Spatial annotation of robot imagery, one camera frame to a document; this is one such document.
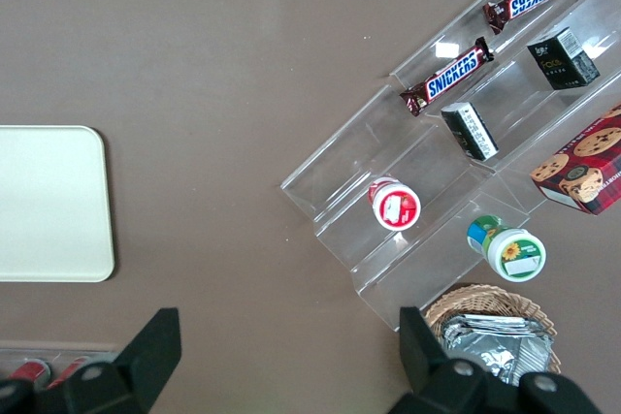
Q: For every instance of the clear acrylic bottle rack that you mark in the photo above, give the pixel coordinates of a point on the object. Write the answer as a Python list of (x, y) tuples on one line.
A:
[(104, 348)]

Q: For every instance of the small black carton box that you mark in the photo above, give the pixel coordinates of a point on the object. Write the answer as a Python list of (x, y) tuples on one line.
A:
[(558, 62), (469, 132)]

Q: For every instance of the wicker basket holding foil packs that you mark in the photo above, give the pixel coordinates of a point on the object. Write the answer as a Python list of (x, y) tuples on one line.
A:
[(485, 295)]

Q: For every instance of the cream rectangular plastic tray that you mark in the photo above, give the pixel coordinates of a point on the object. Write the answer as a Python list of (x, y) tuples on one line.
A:
[(48, 200)]

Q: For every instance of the clear acrylic stepped shelf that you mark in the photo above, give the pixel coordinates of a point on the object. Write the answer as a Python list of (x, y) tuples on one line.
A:
[(349, 152)]

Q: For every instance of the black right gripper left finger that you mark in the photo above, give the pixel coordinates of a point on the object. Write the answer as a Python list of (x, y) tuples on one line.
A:
[(140, 365)]

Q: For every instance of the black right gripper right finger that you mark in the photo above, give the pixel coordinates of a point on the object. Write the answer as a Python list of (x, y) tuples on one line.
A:
[(427, 370)]

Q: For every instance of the silver foil wrapped package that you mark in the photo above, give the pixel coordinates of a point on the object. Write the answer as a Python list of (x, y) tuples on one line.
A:
[(490, 324), (504, 358)]

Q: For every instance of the red chocolate chip cookie box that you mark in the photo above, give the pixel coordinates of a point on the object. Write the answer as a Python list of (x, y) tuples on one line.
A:
[(582, 167)]

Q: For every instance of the red lid yogurt cup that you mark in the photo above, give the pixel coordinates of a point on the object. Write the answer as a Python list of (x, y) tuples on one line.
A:
[(395, 208)]

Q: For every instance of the red cola bottle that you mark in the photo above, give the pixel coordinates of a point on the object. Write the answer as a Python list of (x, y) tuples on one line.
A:
[(30, 370), (73, 368)]

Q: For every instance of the green lid sunflower cup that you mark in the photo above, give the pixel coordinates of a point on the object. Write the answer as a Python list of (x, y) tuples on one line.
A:
[(514, 254)]

